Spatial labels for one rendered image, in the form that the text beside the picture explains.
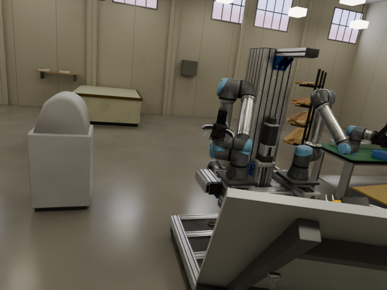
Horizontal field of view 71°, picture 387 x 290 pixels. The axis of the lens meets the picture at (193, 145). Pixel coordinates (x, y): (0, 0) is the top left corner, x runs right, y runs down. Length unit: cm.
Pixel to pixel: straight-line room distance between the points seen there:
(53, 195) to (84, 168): 48
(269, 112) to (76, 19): 888
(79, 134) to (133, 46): 716
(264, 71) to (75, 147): 228
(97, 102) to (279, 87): 646
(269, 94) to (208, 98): 889
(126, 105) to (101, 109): 69
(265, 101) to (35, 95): 929
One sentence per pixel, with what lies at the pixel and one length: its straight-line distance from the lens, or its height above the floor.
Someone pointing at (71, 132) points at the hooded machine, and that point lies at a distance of 339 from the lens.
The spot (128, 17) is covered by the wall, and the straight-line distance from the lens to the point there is 1030.
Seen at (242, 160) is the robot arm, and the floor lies 130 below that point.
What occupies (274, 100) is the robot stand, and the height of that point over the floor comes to 169.
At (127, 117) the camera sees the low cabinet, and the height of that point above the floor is 26.
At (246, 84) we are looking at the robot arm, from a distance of 175.
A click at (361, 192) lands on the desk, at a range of 384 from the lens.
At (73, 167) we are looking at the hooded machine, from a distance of 348.
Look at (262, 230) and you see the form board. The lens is 64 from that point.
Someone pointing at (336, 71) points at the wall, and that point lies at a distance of 1372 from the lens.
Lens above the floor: 185
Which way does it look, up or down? 16 degrees down
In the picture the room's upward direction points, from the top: 7 degrees clockwise
